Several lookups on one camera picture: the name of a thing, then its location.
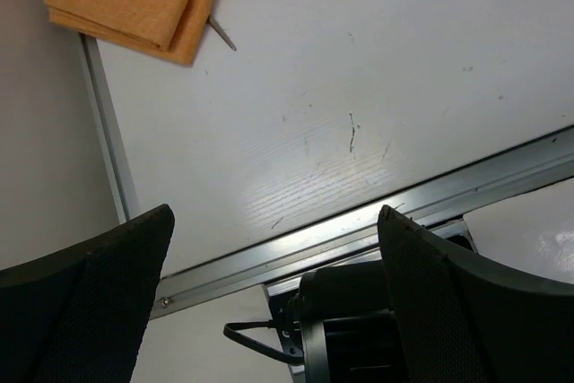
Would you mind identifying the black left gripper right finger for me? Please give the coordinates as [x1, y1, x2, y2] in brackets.
[378, 205, 573, 382]

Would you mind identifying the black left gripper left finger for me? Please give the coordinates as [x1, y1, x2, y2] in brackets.
[1, 205, 175, 382]

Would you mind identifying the silver fork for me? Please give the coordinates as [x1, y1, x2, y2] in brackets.
[208, 15, 237, 51]

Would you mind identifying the aluminium table edge rail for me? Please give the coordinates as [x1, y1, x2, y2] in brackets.
[151, 127, 573, 318]

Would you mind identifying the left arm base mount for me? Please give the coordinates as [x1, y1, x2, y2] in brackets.
[264, 220, 476, 383]

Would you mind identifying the black cable at base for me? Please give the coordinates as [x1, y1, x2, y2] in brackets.
[223, 318, 306, 365]

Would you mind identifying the aluminium left side rail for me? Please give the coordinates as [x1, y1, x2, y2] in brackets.
[80, 34, 140, 222]

